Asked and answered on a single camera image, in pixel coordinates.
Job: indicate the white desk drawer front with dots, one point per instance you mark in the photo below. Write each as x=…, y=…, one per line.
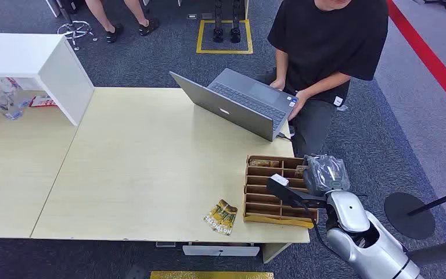
x=221, y=251

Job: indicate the floor outlet plate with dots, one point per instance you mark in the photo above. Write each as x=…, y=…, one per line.
x=207, y=15
x=192, y=17

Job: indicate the yellow floor tape square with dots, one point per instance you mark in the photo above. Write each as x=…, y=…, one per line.
x=198, y=36

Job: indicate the wooden compartment organizer box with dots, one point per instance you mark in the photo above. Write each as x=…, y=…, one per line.
x=269, y=200

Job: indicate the black stand pole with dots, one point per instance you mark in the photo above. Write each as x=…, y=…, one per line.
x=442, y=200

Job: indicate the standing person's legs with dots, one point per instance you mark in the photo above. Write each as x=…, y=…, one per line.
x=111, y=19

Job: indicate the person's right hand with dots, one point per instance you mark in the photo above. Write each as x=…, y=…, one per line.
x=277, y=84

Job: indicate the yellow floor mat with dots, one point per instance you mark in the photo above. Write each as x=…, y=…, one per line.
x=211, y=275

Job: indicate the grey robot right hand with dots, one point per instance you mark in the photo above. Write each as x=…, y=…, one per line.
x=325, y=173

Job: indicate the white shelf unit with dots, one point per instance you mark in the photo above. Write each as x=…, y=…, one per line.
x=34, y=65

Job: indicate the person's left hand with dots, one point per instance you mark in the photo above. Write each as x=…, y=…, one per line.
x=299, y=104

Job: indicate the red white packet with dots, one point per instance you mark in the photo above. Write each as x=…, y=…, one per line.
x=43, y=101

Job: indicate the black round stand base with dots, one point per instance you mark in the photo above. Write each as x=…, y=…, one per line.
x=404, y=221

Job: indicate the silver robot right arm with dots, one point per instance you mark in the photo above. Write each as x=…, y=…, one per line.
x=363, y=238

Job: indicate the chrome stool base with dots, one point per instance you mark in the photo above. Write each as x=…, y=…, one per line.
x=75, y=30

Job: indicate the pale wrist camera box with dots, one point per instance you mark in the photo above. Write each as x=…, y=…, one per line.
x=280, y=180

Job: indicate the person's left forearm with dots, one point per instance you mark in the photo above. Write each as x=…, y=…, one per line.
x=327, y=85

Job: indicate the person's right forearm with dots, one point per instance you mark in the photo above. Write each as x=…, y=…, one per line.
x=281, y=65

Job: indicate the yellow green printed card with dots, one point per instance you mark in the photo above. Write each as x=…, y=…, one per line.
x=221, y=218

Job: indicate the person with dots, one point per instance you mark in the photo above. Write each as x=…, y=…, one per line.
x=323, y=42

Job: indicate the grey laptop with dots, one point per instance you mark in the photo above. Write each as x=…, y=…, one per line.
x=242, y=109

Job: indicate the black robot stand legs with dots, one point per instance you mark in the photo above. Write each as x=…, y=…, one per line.
x=227, y=23

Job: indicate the brown card in organizer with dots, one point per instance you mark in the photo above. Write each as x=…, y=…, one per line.
x=264, y=163

